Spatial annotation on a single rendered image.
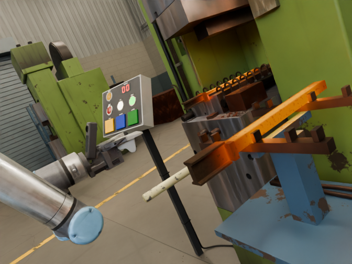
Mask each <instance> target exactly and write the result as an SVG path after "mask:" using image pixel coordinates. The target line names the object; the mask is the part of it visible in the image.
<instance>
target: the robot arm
mask: <svg viewBox="0 0 352 264"><path fill-rule="evenodd" d="M85 130H86V141H85V156H84V154H83V153H82V152H80V153H78V154H76V153H75V152H73V153H71V154H69V155H67V156H65V157H63V158H61V159H59V160H57V161H55V162H53V163H51V164H49V165H47V166H45V167H43V168H41V169H38V170H36V171H33V172H31V171H29V170H28V169H26V168H24V167H23V166H21V165H20V164H18V163H16V162H15V161H13V160H12V159H10V158H9V157H7V156H5V155H4V154H2V153H0V202H2V203H4V204H6V205H8V206H10V207H12V208H14V209H15V210H17V211H19V212H21V213H23V214H25V215H27V216H29V217H31V218H33V219H34V220H36V221H38V222H40V223H42V224H44V225H46V226H47V227H48V228H49V229H51V230H53V233H54V235H55V236H56V237H57V238H58V240H60V241H64V240H65V241H67V240H71V241H72V242H74V243H75V244H80V245H86V244H89V243H91V242H93V241H94V240H96V239H97V237H98V236H99V235H100V233H101V232H102V229H103V225H104V219H103V215H102V213H101V212H100V211H99V210H98V209H97V208H95V207H92V206H88V205H86V204H84V203H83V202H81V201H80V200H78V199H76V198H75V197H73V196H72V194H71V193H70V191H69V189H68V188H69V187H71V186H73V185H75V184H76V183H78V182H80V181H82V180H84V179H86V178H87V177H88V174H89V176H90V177H91V178H93V177H95V176H96V174H98V173H100V172H102V171H104V170H110V169H112V168H113V167H115V166H117V165H119V164H121V163H123V162H124V159H123V157H122V156H123V155H122V153H121V151H123V150H124V149H128V150H129V151H130V152H135V151H136V142H135V137H137V136H139V135H141V134H143V132H141V131H135V132H133V133H131V134H128V133H126V132H123V133H121V134H118V135H116V136H114V137H112V138H110V139H109V140H106V141H104V142H102V143H100V144H98V145H96V138H97V123H95V122H88V123H86V128H85ZM90 160H91V161H92V162H91V163H90ZM87 173H88V174H87Z"/></svg>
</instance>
